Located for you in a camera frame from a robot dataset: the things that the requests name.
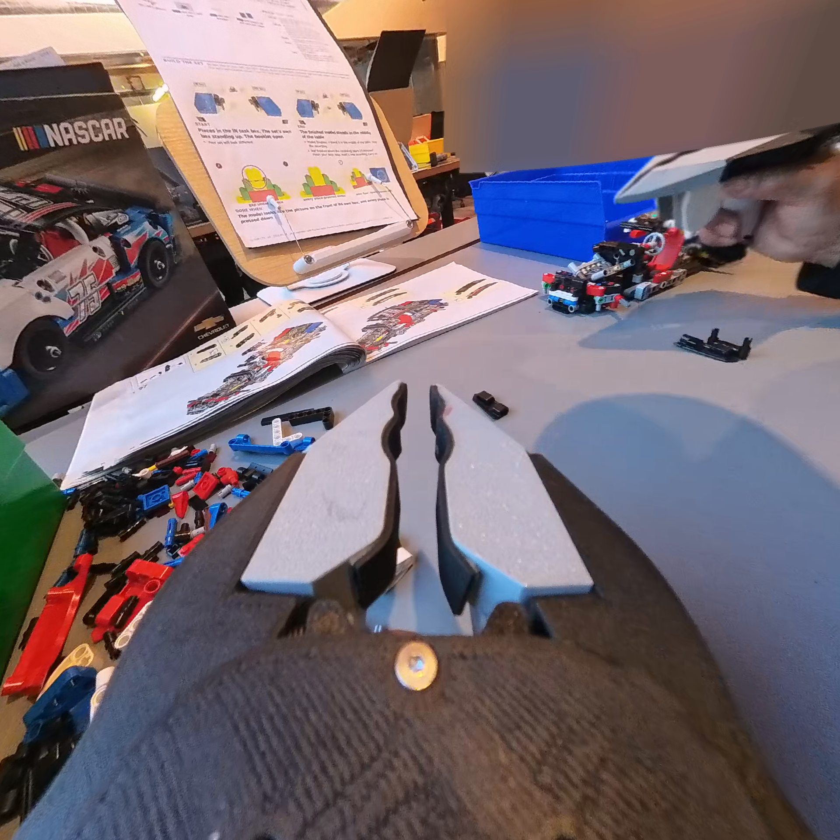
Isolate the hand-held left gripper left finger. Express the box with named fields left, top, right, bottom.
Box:
left=239, top=381, right=409, bottom=610

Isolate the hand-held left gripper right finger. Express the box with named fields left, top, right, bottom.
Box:
left=428, top=384, right=596, bottom=618

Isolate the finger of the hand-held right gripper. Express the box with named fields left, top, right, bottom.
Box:
left=613, top=133, right=791, bottom=206

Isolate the toy brick car chassis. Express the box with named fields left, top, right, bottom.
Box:
left=541, top=213, right=749, bottom=317

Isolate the person's right forearm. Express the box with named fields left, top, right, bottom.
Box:
left=795, top=261, right=840, bottom=301

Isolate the grey desk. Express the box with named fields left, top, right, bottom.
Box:
left=0, top=217, right=840, bottom=840

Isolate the person's right hand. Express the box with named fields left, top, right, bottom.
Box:
left=697, top=153, right=840, bottom=265

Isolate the blue plastic bin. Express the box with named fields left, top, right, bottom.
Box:
left=469, top=155, right=658, bottom=263

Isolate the open instruction booklet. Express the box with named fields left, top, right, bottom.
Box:
left=61, top=261, right=540, bottom=492

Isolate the black pronged brick piece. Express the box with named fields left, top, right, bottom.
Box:
left=675, top=327, right=753, bottom=364

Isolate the pile of toy bricks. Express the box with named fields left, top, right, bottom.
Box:
left=0, top=407, right=337, bottom=824

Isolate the wooden document stand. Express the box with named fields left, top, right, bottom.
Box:
left=155, top=97, right=432, bottom=293

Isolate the yellow storage bin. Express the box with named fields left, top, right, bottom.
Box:
left=406, top=133, right=448, bottom=173

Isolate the open cardboard box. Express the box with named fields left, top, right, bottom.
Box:
left=365, top=29, right=450, bottom=173

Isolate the green box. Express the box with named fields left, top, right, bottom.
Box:
left=0, top=419, right=68, bottom=680

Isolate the black race car box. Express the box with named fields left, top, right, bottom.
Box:
left=0, top=62, right=238, bottom=435

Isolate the white instruction sheet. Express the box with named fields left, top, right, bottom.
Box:
left=115, top=0, right=421, bottom=250

